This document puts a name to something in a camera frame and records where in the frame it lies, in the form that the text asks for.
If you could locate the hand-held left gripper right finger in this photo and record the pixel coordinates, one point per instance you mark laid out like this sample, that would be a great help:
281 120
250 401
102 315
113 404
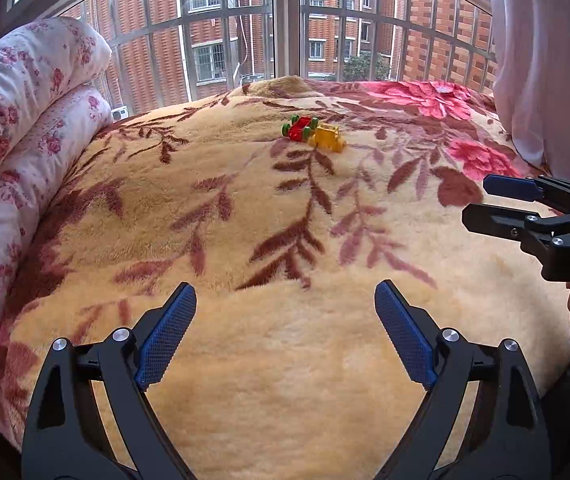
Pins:
405 340

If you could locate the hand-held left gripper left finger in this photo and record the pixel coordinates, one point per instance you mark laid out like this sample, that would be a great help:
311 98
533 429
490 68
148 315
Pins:
167 340

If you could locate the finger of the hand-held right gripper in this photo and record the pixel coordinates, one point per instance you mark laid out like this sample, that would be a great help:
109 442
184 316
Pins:
490 222
510 186

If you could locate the beige floral plush blanket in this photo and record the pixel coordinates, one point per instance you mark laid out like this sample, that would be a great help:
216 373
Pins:
265 260

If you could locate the white curtain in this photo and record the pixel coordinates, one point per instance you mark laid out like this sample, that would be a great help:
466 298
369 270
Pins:
535 60

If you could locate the yellow toy vehicle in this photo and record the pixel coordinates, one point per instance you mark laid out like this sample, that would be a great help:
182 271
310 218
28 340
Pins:
327 137

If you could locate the green tree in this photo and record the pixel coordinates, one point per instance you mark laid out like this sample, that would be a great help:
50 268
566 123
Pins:
365 66

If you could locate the red and green toy car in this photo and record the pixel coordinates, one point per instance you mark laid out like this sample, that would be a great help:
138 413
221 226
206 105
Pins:
299 129

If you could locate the folded floral quilt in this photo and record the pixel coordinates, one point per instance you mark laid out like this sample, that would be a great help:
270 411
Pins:
15 110

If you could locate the metal window grille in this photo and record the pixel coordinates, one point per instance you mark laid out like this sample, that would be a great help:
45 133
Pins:
215 25

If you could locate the red brick building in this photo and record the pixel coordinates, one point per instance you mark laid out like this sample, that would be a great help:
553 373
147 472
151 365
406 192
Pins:
165 0

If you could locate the window frame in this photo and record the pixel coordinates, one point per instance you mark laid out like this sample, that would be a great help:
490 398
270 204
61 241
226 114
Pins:
285 20

